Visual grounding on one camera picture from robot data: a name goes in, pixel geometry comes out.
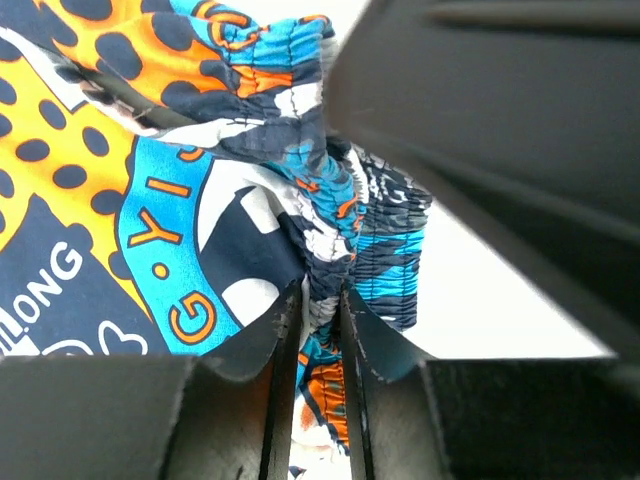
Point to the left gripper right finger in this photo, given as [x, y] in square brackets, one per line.
[413, 416]

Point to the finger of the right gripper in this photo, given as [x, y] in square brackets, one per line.
[522, 118]

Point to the blue patterned shorts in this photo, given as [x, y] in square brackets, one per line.
[166, 174]

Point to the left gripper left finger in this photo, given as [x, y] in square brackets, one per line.
[225, 415]

